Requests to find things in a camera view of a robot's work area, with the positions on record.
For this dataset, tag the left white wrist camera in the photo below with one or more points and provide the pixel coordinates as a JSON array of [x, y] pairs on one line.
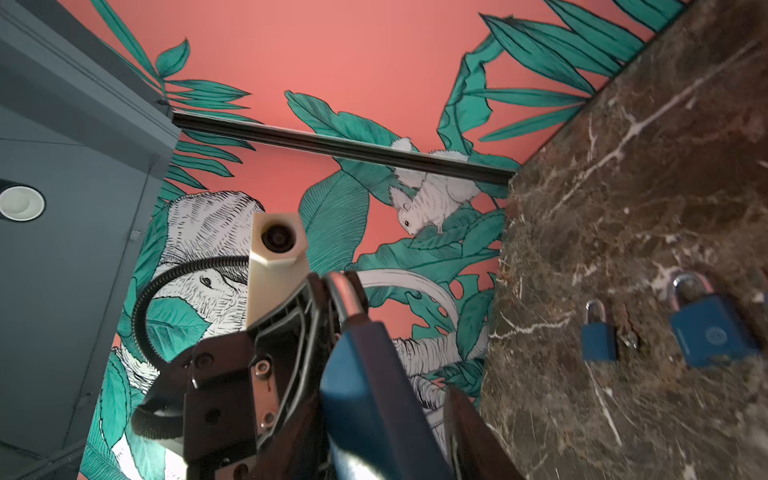
[[278, 263]]

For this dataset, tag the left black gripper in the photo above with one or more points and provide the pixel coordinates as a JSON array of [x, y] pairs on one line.
[[246, 405]]

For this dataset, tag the blue padlock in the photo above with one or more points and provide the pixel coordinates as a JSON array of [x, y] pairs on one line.
[[706, 325], [598, 335], [376, 426]]

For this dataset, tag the round white ceiling light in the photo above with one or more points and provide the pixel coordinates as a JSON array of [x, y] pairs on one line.
[[21, 203]]

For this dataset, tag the small silver key with ring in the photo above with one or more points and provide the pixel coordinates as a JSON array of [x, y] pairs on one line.
[[627, 334]]

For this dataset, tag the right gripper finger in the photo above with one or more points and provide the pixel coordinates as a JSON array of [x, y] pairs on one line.
[[473, 450]]

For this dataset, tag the left black frame post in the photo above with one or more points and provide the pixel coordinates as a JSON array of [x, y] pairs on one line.
[[341, 148]]

